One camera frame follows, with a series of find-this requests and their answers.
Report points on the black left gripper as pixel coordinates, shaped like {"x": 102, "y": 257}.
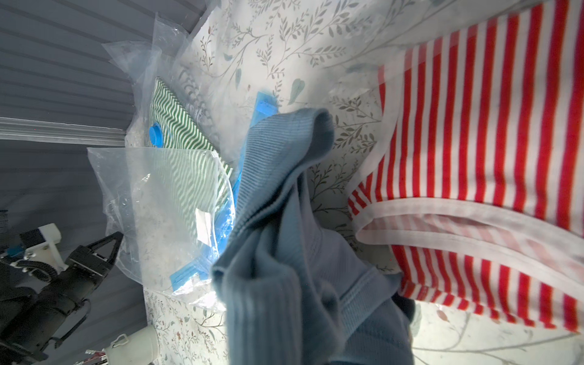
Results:
{"x": 30, "y": 320}

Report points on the clear vacuum bag blue zipper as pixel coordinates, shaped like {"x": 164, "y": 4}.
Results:
{"x": 158, "y": 251}

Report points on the green white striped garment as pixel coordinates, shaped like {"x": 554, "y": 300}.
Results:
{"x": 199, "y": 179}

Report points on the grey blue ribbed garment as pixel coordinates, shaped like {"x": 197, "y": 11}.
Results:
{"x": 294, "y": 292}

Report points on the red white striped tank top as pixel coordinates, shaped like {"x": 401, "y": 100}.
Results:
{"x": 476, "y": 183}

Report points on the blue valve cap on bag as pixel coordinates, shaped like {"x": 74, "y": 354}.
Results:
{"x": 156, "y": 135}

